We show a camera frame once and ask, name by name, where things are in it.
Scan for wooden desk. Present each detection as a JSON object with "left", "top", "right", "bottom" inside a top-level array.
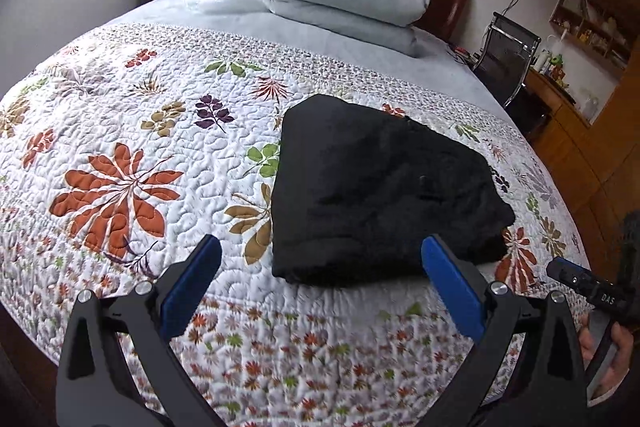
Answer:
[{"left": 520, "top": 67, "right": 640, "bottom": 258}]

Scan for person's right hand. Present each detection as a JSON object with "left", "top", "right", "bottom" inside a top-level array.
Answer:
[{"left": 579, "top": 312, "right": 640, "bottom": 403}]

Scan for black mesh office chair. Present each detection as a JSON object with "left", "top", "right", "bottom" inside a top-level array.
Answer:
[{"left": 472, "top": 12, "right": 542, "bottom": 108}]

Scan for floral quilted bedspread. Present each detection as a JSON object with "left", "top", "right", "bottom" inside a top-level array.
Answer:
[{"left": 0, "top": 22, "right": 588, "bottom": 427}]

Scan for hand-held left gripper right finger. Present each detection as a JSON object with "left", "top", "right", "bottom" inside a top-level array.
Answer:
[{"left": 420, "top": 234, "right": 588, "bottom": 427}]

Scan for green toy figure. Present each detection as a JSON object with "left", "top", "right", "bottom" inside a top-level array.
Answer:
[{"left": 549, "top": 54, "right": 568, "bottom": 85}]

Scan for black pants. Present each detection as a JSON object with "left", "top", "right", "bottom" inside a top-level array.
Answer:
[{"left": 270, "top": 94, "right": 517, "bottom": 289}]

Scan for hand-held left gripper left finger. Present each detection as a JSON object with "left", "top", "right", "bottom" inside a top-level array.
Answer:
[{"left": 55, "top": 234, "right": 223, "bottom": 427}]

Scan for light blue bed sheet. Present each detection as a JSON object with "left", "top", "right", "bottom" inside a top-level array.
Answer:
[{"left": 135, "top": 0, "right": 508, "bottom": 118}]

